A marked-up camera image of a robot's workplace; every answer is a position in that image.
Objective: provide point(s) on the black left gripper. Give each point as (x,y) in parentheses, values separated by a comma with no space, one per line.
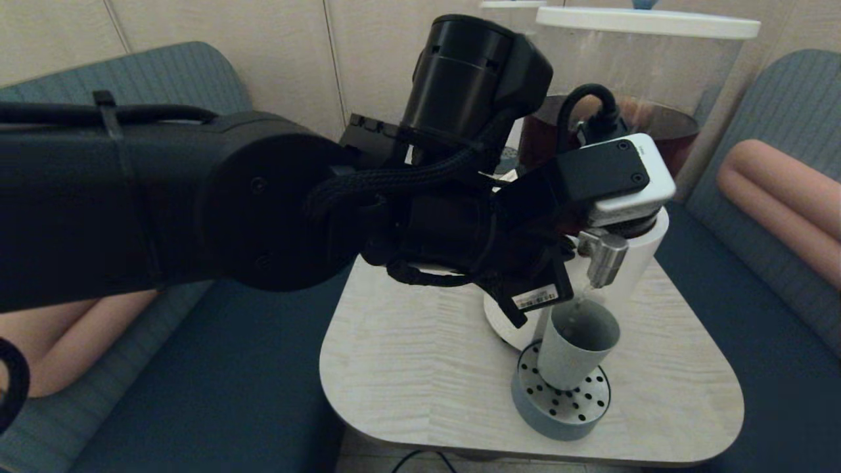
(525,256)

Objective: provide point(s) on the grey plastic cup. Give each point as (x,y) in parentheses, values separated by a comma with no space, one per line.
(571,358)

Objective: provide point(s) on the large blue-grey drip tray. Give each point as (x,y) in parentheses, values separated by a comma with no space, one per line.
(558,420)

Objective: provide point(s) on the large dispenser with dark tea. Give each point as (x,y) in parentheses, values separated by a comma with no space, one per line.
(657,66)

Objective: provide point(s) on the teal upholstered bench seat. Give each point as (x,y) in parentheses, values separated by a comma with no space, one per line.
(755,328)
(197,368)

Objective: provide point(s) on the small clear water dispenser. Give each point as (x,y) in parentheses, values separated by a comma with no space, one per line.
(512,4)

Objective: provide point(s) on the pink cylindrical bolster cushion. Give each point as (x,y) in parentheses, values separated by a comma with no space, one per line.
(782,190)
(79,335)

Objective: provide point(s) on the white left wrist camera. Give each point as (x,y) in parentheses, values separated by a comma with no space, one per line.
(631,197)

